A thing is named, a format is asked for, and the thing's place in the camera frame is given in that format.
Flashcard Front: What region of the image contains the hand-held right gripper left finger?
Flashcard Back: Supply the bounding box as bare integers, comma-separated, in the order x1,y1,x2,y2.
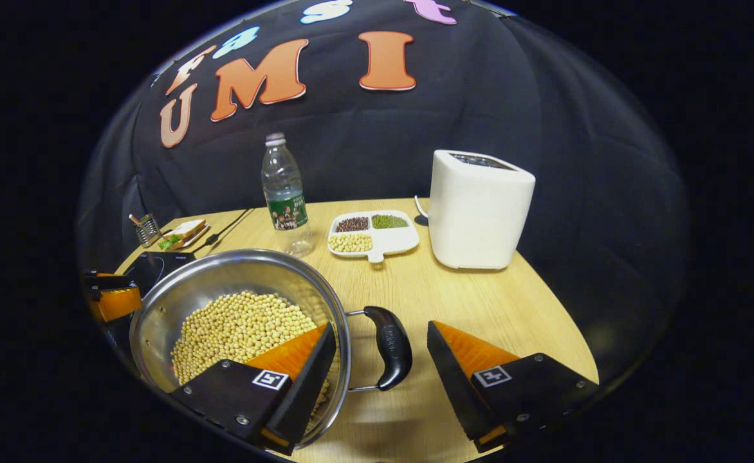
171,323,338,456

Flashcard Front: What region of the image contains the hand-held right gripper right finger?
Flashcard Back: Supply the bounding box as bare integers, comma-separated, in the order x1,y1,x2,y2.
427,320,600,453

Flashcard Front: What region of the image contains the black induction cooktop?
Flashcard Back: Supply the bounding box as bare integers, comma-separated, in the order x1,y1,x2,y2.
104,251,196,374

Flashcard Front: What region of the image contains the steel pot with black handle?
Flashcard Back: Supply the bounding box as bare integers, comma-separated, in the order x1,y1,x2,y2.
129,249,413,451

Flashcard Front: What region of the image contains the pile of soybeans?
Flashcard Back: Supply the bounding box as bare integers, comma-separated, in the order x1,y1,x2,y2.
171,291,329,412

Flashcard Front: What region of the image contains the sandwich with lettuce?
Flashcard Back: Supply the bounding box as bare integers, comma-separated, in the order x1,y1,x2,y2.
158,219,207,251

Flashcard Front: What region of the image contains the white sandwich plate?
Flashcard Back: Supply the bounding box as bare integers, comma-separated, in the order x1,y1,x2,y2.
161,222,211,250

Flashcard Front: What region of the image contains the white divided tray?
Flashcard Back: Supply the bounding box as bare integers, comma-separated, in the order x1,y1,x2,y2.
327,210,420,264

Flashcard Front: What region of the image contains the portion of yellow beans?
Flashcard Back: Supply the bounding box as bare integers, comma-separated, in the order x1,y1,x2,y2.
329,233,373,253

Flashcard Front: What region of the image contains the white toaster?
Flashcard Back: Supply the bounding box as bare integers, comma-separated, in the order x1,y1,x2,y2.
428,149,537,270

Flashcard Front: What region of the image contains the clear plastic water bottle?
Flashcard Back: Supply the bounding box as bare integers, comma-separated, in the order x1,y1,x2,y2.
261,132,315,258

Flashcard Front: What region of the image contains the black backdrop cloth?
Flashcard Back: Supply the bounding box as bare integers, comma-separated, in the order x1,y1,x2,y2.
75,0,690,386

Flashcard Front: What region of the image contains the metal wire utensil holder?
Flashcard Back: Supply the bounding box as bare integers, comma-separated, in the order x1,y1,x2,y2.
129,213,162,249

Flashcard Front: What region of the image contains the black power cable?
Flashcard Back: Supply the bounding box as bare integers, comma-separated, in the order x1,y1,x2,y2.
190,207,257,253

